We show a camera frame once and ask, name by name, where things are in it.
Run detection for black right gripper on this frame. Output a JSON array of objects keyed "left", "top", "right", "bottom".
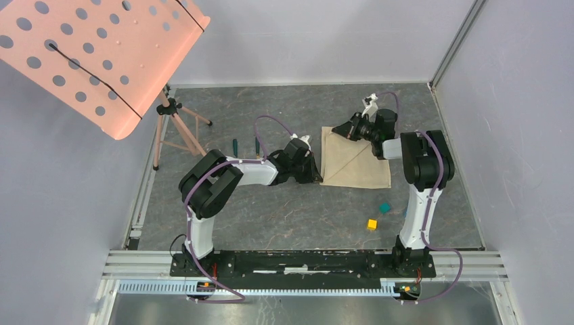
[{"left": 332, "top": 112, "right": 378, "bottom": 142}]

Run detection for beige cloth napkin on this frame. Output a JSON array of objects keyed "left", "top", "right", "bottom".
[{"left": 320, "top": 127, "right": 391, "bottom": 190}]

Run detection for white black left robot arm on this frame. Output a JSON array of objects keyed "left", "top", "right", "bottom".
[{"left": 178, "top": 136, "right": 323, "bottom": 276}]

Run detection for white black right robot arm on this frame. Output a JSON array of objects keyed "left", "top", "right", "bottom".
[{"left": 332, "top": 109, "right": 455, "bottom": 276}]

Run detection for yellow cube block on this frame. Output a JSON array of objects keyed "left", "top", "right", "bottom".
[{"left": 366, "top": 219, "right": 378, "bottom": 231}]

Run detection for teal cube block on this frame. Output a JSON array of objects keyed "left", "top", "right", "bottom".
[{"left": 378, "top": 203, "right": 391, "bottom": 214}]

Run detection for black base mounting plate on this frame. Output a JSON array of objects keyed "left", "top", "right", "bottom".
[{"left": 170, "top": 250, "right": 437, "bottom": 290}]

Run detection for pink perforated music stand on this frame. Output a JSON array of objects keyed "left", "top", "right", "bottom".
[{"left": 1, "top": 1, "right": 211, "bottom": 164}]

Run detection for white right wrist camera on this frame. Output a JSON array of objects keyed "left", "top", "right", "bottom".
[{"left": 361, "top": 93, "right": 378, "bottom": 119}]

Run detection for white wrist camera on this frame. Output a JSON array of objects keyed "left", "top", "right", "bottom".
[
  {"left": 290, "top": 134, "right": 311, "bottom": 150},
  {"left": 361, "top": 93, "right": 378, "bottom": 119}
]

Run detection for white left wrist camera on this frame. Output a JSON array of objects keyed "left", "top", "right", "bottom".
[{"left": 290, "top": 134, "right": 311, "bottom": 150}]

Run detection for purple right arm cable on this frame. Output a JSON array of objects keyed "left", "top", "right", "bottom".
[{"left": 376, "top": 91, "right": 464, "bottom": 306}]

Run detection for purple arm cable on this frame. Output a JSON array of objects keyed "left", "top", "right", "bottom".
[
  {"left": 183, "top": 115, "right": 297, "bottom": 305},
  {"left": 376, "top": 91, "right": 464, "bottom": 306}
]

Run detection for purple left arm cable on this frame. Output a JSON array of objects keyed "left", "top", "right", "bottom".
[{"left": 183, "top": 115, "right": 297, "bottom": 305}]

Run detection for aluminium frame rails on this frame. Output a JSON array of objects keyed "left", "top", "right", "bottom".
[{"left": 88, "top": 0, "right": 521, "bottom": 325}]

